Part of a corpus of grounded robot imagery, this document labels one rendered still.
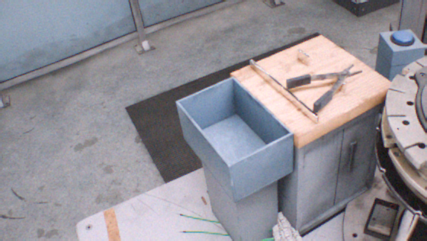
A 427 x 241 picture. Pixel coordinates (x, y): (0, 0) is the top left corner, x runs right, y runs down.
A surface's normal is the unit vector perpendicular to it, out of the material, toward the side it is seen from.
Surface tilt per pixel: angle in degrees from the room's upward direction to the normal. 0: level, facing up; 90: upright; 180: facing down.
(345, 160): 90
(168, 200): 0
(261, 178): 90
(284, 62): 0
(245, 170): 90
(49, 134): 0
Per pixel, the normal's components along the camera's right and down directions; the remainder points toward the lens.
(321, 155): 0.48, 0.54
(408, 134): -0.11, -0.73
